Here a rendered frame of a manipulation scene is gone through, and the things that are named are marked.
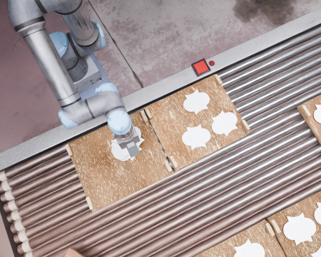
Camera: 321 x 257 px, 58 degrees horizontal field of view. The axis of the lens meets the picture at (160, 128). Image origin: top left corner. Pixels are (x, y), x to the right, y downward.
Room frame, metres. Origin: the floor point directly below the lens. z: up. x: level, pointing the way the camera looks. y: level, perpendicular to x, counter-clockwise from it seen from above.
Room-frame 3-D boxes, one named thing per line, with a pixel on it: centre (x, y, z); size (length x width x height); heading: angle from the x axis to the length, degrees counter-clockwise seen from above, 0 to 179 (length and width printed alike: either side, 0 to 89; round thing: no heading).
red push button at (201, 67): (0.69, -0.23, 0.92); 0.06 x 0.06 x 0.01; 23
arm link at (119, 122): (0.29, 0.14, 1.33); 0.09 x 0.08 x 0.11; 21
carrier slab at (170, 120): (0.41, -0.18, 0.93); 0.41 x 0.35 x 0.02; 113
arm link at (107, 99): (0.38, 0.19, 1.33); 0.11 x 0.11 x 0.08; 21
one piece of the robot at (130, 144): (0.27, 0.13, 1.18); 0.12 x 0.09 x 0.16; 22
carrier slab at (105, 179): (0.24, 0.21, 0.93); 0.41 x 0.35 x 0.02; 112
